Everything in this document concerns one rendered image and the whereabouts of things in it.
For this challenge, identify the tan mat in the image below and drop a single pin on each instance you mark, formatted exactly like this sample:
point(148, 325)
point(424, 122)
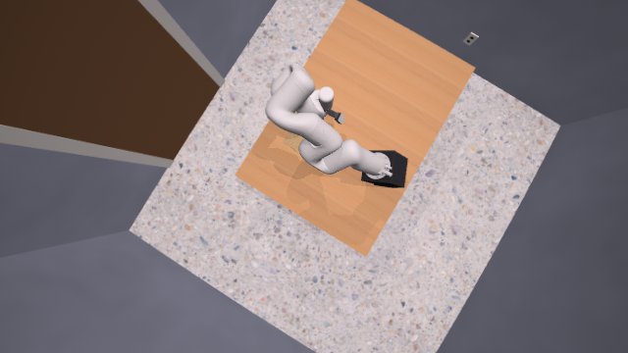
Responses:
point(293, 140)

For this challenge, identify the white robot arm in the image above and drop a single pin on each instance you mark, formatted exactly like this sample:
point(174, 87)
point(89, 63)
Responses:
point(322, 146)

